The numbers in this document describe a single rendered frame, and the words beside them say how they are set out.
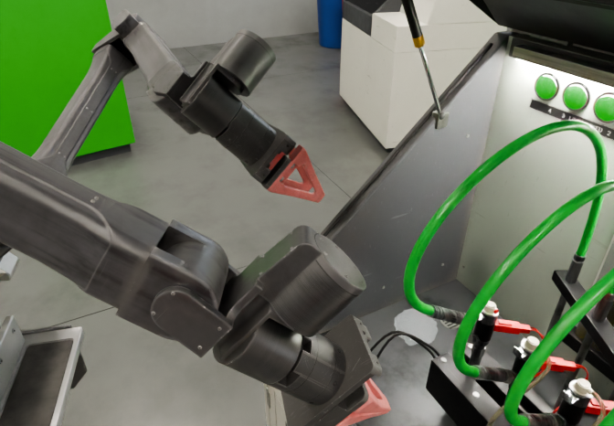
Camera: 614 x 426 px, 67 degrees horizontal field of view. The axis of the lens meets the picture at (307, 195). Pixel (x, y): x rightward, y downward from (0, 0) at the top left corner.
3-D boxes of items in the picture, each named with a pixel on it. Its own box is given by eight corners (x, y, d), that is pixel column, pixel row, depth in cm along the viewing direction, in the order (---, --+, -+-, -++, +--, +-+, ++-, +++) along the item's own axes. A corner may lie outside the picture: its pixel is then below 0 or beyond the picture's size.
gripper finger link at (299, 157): (326, 170, 66) (277, 127, 62) (344, 183, 59) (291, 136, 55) (295, 207, 66) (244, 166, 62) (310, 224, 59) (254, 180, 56)
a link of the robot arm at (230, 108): (169, 109, 57) (178, 103, 52) (203, 66, 59) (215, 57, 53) (214, 143, 60) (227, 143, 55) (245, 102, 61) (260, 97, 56)
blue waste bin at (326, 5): (308, 42, 686) (308, -16, 646) (343, 37, 709) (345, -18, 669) (327, 51, 640) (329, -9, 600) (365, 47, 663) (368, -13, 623)
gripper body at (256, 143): (279, 131, 65) (238, 96, 62) (299, 144, 56) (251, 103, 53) (248, 167, 65) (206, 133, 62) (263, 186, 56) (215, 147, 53)
